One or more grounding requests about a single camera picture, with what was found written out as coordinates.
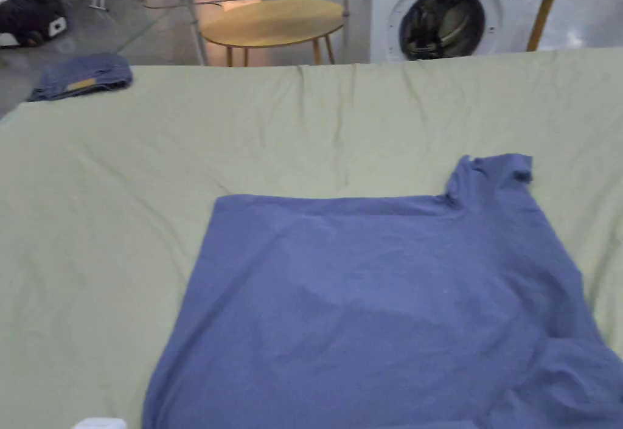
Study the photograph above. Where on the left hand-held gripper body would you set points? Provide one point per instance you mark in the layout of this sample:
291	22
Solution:
100	423

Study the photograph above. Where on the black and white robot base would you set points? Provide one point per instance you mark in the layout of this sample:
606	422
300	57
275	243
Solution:
29	13

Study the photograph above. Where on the bed with pale green sheet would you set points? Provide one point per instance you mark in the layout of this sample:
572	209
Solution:
146	180

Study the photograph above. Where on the blue shirt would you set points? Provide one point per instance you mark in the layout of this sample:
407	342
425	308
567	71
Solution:
370	302

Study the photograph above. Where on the folded blue denim garment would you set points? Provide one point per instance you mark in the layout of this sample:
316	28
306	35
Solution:
87	76

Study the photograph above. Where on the white washing machine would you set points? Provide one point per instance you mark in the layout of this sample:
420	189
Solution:
438	10

